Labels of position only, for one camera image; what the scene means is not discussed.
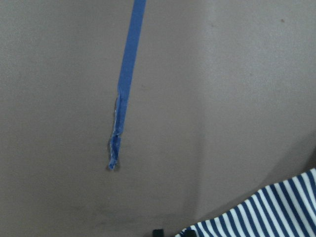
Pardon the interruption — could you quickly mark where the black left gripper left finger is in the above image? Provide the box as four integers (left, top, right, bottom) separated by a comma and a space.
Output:
152, 229, 164, 237

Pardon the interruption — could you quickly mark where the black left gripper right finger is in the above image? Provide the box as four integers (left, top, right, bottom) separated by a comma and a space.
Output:
183, 230, 195, 237

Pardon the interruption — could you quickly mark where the blue white striped polo shirt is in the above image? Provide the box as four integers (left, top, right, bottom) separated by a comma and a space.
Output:
187, 169, 316, 237

